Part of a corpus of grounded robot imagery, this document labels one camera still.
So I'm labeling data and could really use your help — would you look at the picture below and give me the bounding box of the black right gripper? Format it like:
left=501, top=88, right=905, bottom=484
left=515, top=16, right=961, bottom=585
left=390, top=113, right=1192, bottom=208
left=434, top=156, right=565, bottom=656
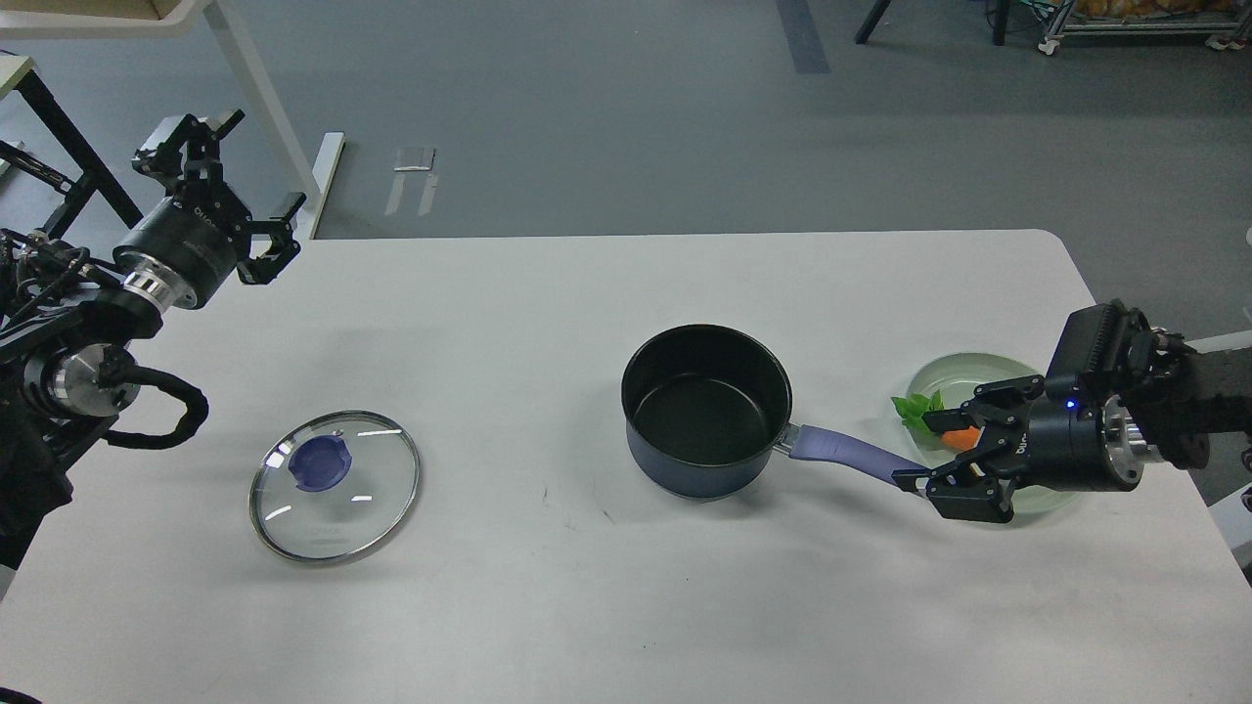
left=891, top=375, right=1144, bottom=524

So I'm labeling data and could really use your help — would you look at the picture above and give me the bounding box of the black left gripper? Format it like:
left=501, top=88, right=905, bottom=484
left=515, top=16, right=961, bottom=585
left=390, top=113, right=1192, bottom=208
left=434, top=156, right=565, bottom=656
left=111, top=109, right=307, bottom=309

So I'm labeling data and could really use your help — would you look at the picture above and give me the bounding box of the blue saucepan with handle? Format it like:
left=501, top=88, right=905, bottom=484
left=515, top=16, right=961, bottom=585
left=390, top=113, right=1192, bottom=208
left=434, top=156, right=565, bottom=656
left=620, top=324, right=930, bottom=500

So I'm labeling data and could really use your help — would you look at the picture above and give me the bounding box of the glass pot lid blue knob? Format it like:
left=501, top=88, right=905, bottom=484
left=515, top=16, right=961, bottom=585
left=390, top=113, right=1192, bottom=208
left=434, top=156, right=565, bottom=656
left=247, top=410, right=424, bottom=564

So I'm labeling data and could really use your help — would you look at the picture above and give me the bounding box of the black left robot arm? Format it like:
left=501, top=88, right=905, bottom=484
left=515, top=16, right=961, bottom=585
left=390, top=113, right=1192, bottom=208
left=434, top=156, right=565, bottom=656
left=1, top=109, right=307, bottom=570

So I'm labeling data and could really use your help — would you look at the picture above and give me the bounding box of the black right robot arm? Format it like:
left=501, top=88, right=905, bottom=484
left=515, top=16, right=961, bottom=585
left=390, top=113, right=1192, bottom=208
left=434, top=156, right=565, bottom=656
left=888, top=299, right=1249, bottom=524

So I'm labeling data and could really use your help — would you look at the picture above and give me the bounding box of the orange toy carrot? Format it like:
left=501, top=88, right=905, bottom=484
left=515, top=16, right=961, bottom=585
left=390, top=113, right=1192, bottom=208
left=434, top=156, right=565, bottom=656
left=890, top=390, right=982, bottom=452

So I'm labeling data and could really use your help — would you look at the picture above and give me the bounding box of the black metal rack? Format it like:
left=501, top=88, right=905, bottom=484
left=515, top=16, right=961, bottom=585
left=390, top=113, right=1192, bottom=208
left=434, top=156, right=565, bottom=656
left=1, top=54, right=141, bottom=238

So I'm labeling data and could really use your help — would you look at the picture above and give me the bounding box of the black chair leg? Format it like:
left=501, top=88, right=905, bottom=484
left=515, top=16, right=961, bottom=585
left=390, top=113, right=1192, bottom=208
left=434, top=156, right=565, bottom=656
left=854, top=0, right=893, bottom=45

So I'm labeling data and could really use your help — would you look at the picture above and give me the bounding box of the wheeled metal cart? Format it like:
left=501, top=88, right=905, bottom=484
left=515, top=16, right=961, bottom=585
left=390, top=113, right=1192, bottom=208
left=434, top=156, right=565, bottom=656
left=1037, top=1, right=1249, bottom=55

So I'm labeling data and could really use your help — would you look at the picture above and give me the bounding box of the white desk frame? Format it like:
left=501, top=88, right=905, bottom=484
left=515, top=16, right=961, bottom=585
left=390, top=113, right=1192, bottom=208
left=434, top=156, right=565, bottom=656
left=1, top=1, right=347, bottom=241

